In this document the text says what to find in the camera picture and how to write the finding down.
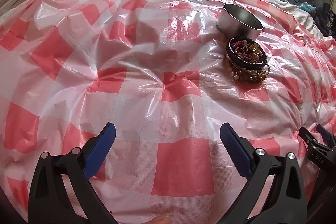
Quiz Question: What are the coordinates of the pile of mixed bracelets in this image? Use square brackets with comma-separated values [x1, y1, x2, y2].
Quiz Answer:
[223, 36, 271, 84]

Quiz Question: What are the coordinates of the person's left hand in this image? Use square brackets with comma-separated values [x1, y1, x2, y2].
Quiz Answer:
[143, 214, 172, 224]

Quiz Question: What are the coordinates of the blue plastic bag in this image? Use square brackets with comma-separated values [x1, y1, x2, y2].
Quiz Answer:
[280, 0, 317, 16]

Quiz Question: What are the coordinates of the round silver metal tin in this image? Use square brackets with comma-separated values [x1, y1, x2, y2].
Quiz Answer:
[217, 3, 264, 40]

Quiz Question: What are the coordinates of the red white checkered plastic sheet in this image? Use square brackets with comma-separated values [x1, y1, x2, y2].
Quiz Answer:
[1, 0, 335, 223]

